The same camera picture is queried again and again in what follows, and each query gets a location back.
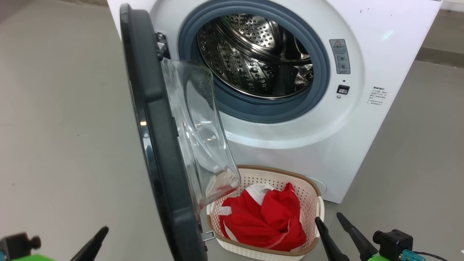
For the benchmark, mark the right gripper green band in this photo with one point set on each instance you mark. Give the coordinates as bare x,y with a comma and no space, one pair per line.
378,258

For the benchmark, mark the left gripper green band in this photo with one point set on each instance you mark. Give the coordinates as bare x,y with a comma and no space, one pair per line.
34,258

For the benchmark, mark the red garment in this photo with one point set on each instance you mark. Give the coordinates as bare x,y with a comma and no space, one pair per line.
268,224

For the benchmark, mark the black round glass washer door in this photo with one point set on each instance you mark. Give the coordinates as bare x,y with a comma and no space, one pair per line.
159,145

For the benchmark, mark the cream perforated basket brown rim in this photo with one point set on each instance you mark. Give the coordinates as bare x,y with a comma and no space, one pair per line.
308,195

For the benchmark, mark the white front-load washing machine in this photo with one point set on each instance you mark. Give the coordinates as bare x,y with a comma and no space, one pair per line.
380,127

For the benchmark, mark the black door latch slot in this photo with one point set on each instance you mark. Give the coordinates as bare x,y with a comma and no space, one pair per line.
343,89

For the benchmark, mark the grey rubber door gasket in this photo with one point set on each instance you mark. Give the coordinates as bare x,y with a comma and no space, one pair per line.
319,90

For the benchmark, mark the round filter cover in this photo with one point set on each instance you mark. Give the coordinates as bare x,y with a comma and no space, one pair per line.
320,185

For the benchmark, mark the printed text label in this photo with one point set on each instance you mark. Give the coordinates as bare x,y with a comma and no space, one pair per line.
377,96

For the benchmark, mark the grey warning sticker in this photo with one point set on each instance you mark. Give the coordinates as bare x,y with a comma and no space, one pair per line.
340,56

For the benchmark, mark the perforated steel washer drum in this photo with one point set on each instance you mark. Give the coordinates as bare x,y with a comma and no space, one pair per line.
246,61

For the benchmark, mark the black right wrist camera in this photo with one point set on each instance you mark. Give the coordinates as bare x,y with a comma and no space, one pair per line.
395,243

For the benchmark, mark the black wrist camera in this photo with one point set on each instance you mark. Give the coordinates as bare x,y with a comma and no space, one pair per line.
16,244
395,243

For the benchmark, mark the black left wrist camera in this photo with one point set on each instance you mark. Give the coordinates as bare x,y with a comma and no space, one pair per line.
16,244

